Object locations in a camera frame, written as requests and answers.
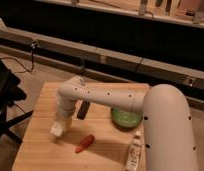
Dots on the white sponge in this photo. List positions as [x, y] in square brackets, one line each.
[56, 129]

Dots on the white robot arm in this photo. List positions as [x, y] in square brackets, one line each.
[168, 130]

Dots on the orange toy carrot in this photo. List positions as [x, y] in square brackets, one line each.
[84, 143]

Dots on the clear plastic bottle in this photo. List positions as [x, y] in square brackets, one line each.
[134, 153]

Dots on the black rectangular block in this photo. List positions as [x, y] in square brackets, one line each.
[83, 110]

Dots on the green bowl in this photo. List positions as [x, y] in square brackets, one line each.
[125, 119]

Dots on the black office chair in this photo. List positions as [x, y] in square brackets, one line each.
[9, 94]

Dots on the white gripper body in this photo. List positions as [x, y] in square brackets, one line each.
[62, 122]

